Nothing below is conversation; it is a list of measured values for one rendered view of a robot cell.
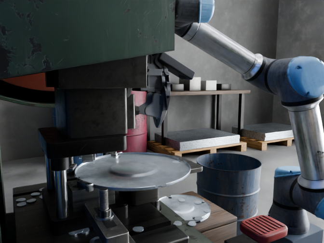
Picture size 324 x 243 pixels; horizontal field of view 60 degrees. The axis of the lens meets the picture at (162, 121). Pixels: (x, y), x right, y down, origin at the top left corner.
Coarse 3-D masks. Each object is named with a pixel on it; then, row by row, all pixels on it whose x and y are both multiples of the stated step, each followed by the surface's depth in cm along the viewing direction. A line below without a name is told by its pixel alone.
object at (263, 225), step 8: (256, 216) 51; (264, 216) 51; (240, 224) 49; (248, 224) 48; (256, 224) 48; (264, 224) 48; (272, 224) 48; (280, 224) 48; (248, 232) 47; (256, 232) 46; (264, 232) 46; (272, 232) 46; (280, 232) 46; (256, 240) 46; (264, 240) 45; (272, 240) 45
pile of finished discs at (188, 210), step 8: (160, 200) 150; (168, 200) 150; (176, 200) 150; (192, 200) 150; (200, 200) 150; (176, 208) 139; (184, 208) 139; (192, 208) 140; (200, 208) 141; (208, 208) 141; (184, 216) 132; (192, 216) 132; (208, 216) 135
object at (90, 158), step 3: (78, 156) 67; (81, 156) 63; (84, 156) 63; (87, 156) 63; (90, 156) 64; (93, 156) 65; (81, 159) 64; (84, 159) 63; (87, 159) 63; (90, 159) 64; (93, 159) 65; (84, 162) 63
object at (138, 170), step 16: (96, 160) 79; (112, 160) 79; (128, 160) 79; (144, 160) 79; (160, 160) 79; (176, 160) 79; (96, 176) 66; (112, 176) 66; (128, 176) 66; (144, 176) 66; (160, 176) 66; (176, 176) 66
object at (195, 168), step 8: (184, 160) 80; (192, 168) 73; (200, 168) 74; (120, 192) 74; (128, 192) 69; (136, 192) 68; (144, 192) 69; (152, 192) 70; (128, 200) 69; (136, 200) 68; (144, 200) 69; (152, 200) 70; (160, 208) 73
